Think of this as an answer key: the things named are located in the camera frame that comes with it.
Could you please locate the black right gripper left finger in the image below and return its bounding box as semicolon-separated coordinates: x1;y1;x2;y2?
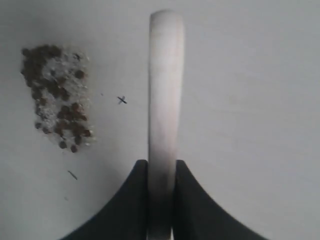
63;160;148;240

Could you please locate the white paint brush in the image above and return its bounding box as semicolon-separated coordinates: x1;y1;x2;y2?
147;9;185;240

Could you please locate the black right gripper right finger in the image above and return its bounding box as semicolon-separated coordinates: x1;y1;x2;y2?
172;160;265;240

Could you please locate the pile of beans and rice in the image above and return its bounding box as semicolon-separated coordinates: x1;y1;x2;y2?
20;44;94;153

